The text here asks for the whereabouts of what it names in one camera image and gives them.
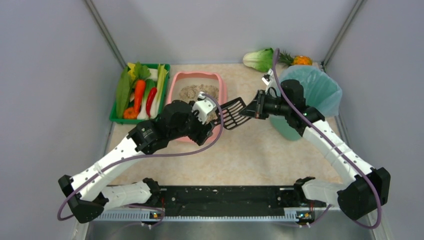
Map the green vegetable basket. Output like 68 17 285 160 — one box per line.
109 62 171 125

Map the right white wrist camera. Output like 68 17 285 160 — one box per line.
262 73 281 97

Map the pink litter box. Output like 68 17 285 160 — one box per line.
165 71 229 144

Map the toy red chili pepper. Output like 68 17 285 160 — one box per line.
145 87 158 118

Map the toy pineapple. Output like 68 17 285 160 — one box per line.
279 51 313 67

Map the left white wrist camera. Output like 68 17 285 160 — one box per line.
191 91 218 125

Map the black litter scoop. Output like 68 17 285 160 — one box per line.
211 97 250 131

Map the green trash bin with bag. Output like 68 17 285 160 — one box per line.
269 65 343 141

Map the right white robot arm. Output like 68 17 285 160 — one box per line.
239 79 391 221

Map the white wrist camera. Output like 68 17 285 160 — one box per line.
191 91 218 125
262 73 281 97

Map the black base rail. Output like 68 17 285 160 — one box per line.
145 185 317 217

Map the toy white scallion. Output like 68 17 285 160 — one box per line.
137 79 156 120

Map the toy bok choy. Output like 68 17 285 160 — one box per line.
242 48 274 73

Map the toy carrot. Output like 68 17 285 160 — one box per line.
133 79 146 113

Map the toy yellow corn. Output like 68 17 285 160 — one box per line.
127 62 136 81

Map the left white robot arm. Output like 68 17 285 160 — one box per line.
56 97 224 224

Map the toy green leaf vegetable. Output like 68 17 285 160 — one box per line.
115 66 133 119

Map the toy orange tomato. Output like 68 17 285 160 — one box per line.
123 106 139 120

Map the toy celery stalk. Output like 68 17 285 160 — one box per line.
150 64 168 119

